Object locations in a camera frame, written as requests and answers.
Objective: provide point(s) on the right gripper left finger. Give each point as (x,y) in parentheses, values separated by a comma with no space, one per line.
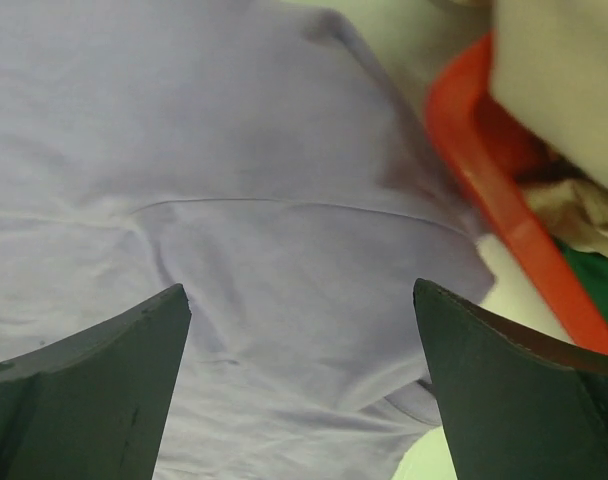
(94,405)

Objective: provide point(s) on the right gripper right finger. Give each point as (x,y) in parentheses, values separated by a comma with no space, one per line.
(514,402)

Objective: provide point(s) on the purple t shirt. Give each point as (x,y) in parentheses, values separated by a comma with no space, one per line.
(256,153)

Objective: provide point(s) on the green t shirt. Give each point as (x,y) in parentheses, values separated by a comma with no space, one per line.
(591,269)

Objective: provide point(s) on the beige t shirt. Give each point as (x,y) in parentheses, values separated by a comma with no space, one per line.
(572,207)

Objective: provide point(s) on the red plastic bin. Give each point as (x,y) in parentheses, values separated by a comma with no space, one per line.
(487,150)

